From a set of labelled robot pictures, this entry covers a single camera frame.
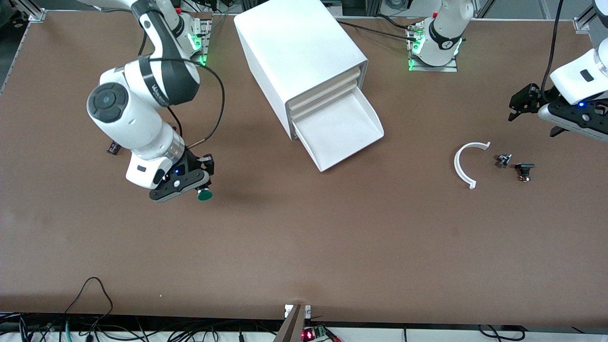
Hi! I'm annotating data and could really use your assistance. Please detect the black looped cable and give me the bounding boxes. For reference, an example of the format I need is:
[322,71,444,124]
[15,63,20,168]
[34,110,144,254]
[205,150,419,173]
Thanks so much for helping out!
[63,277,114,333]

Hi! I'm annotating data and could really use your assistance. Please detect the black flat-cap switch part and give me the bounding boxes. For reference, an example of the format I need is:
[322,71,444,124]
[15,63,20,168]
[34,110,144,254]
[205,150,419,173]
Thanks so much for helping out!
[515,162,536,183]

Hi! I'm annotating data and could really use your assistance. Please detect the white metal bracket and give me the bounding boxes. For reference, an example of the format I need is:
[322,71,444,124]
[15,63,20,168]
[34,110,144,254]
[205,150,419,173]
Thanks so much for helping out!
[284,304,312,319]

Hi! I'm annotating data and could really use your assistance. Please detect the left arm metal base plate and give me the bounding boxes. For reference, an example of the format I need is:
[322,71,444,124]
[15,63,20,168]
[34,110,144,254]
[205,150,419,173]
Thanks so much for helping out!
[407,26,459,73]

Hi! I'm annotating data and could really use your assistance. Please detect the black base power cable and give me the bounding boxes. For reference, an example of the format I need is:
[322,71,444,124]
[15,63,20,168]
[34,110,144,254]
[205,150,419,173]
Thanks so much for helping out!
[335,20,421,39]

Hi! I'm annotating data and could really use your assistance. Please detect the white plastic drawer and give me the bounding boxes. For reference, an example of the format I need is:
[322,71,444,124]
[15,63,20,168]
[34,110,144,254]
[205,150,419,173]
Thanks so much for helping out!
[291,87,384,172]
[286,68,367,112]
[289,78,365,123]

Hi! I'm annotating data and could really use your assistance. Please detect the white drawer cabinet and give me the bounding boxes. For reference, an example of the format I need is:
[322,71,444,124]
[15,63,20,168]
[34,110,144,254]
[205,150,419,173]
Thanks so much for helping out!
[234,0,369,141]

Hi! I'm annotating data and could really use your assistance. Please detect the white semicircular plastic clamp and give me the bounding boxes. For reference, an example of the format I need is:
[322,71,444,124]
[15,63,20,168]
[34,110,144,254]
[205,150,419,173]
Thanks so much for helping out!
[454,141,491,190]

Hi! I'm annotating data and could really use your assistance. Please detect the circuit board with red light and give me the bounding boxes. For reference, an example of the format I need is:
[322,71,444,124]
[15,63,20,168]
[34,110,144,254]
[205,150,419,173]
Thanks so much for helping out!
[301,325,342,342]

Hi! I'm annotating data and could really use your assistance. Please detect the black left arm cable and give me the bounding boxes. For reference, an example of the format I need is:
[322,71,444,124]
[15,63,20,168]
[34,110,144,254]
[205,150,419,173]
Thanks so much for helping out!
[541,0,566,103]

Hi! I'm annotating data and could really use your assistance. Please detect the brown wooden post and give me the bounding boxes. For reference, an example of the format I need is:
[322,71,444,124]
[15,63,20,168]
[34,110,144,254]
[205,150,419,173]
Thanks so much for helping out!
[273,304,307,342]

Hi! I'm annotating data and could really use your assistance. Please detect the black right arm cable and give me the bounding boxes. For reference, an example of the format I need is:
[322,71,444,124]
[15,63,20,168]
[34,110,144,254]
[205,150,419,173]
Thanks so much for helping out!
[138,28,226,149]

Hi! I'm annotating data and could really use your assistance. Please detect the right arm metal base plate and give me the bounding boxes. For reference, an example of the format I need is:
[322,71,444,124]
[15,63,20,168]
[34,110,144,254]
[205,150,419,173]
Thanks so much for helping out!
[190,18,212,67]

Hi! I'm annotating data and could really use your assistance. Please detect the aluminium frame profile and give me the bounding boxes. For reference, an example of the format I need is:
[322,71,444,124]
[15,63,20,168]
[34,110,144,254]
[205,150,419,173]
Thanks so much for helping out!
[572,0,608,32]
[9,0,47,22]

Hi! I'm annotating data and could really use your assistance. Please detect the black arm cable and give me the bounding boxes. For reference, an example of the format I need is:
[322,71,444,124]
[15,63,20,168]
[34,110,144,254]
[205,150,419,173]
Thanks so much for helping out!
[541,0,566,103]
[138,28,226,149]

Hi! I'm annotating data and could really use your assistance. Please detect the black coiled cable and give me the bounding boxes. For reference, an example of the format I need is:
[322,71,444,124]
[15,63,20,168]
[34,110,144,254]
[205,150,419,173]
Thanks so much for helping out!
[477,324,526,342]

